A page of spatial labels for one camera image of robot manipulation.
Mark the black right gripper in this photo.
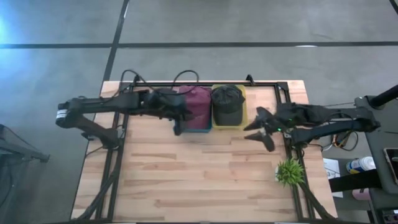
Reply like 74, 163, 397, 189
243, 103, 301, 153

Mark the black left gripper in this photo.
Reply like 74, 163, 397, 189
144, 88, 195, 136

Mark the maroon red cloth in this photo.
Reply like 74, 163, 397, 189
179, 85, 213, 130

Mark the dark grey cap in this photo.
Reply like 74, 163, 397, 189
211, 84, 246, 126

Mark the teal tray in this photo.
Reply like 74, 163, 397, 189
178, 85, 214, 134

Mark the yellow tray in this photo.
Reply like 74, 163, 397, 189
211, 83, 249, 131

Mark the green plant in white pot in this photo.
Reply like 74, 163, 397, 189
274, 157, 306, 188

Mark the white paper sheet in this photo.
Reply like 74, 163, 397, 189
322, 157, 344, 199

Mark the white spray can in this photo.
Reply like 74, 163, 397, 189
346, 156, 377, 175

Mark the pink container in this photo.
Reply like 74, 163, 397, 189
351, 187, 373, 202

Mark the smartphone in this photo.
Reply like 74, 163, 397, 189
383, 147, 398, 185

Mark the black mesh side table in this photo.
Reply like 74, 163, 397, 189
0, 123, 51, 164

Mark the black aluminium rig frame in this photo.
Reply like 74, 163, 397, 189
70, 80, 339, 224

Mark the black cable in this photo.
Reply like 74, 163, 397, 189
119, 69, 141, 95
172, 69, 200, 95

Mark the coloured wire bundle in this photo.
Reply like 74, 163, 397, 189
330, 129, 359, 152

